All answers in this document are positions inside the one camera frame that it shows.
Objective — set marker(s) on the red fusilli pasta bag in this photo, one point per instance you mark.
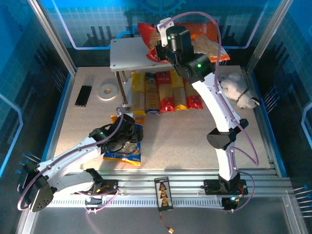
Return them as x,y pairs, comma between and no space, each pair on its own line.
146,34

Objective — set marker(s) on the white plush toy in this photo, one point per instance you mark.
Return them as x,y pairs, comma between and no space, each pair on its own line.
234,90

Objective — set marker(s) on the white two-tier shelf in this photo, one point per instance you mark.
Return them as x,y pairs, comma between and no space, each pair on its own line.
129,53

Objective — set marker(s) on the yellow and blue pasta bag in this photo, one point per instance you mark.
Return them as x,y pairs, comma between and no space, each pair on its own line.
126,156

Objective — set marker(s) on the black control board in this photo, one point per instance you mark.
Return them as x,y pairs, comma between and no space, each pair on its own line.
163,192

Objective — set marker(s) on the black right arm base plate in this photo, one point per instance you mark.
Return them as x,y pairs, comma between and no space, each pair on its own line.
209,186

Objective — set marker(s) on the blue spaghetti bag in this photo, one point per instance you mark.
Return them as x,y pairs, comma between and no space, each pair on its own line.
152,95

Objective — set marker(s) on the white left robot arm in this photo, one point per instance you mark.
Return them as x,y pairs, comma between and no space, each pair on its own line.
68,153

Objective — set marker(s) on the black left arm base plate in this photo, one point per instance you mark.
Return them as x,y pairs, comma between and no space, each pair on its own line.
109,185

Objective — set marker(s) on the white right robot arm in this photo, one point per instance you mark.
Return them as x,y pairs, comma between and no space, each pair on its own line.
214,102

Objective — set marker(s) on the aluminium frame rail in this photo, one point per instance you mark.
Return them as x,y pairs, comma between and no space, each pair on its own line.
141,181

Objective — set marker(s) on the yellow spaghetti bag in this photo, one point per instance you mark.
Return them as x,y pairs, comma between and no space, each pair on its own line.
179,97
138,85

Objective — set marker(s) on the red spaghetti bag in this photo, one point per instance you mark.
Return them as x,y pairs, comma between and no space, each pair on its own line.
195,100
164,80

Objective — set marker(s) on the aluminium frame post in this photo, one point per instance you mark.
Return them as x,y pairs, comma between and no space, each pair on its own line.
52,36
268,36

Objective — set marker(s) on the white tape roll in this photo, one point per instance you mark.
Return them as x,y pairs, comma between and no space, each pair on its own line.
101,90

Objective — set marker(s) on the orange pasta bag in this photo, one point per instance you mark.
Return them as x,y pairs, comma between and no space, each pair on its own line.
209,29

